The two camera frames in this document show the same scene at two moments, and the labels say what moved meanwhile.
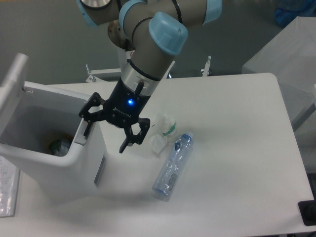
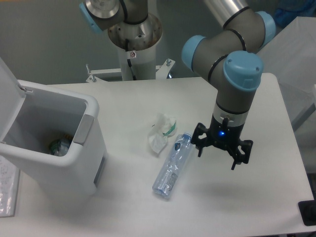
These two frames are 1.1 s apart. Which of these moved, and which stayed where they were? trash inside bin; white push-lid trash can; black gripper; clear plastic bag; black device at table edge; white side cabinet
Moved: black gripper; white push-lid trash can
Stayed: white side cabinet; black device at table edge; clear plastic bag; trash inside bin
